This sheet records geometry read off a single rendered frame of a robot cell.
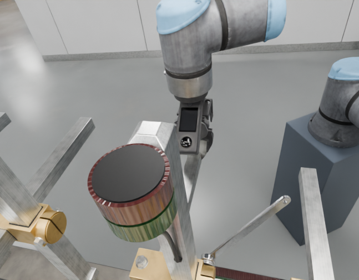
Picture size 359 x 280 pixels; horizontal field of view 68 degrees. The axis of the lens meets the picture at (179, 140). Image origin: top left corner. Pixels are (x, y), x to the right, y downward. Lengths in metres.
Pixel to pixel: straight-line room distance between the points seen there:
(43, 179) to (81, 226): 1.15
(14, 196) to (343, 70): 0.90
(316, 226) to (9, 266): 0.70
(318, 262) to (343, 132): 0.63
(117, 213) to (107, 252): 1.36
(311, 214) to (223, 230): 0.97
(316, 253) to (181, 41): 0.41
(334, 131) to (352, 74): 0.21
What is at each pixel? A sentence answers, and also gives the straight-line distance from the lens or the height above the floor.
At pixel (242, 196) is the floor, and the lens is 1.61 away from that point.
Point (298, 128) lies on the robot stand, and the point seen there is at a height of 0.60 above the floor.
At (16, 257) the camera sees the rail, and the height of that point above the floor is 0.70.
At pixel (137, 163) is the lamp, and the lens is 0.20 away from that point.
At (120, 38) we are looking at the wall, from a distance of 3.24.
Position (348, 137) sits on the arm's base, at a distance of 1.08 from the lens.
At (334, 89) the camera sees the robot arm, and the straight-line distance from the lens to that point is 1.00.
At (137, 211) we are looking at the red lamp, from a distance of 0.18.
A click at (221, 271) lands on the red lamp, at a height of 0.70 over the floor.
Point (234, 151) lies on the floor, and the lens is 1.85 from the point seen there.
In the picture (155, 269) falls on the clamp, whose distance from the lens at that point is 0.49.
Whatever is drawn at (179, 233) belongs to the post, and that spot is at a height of 1.03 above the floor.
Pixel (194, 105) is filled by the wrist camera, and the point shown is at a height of 1.00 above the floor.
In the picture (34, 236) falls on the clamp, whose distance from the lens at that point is 0.49.
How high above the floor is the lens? 1.31
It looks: 42 degrees down
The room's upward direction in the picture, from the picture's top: 9 degrees counter-clockwise
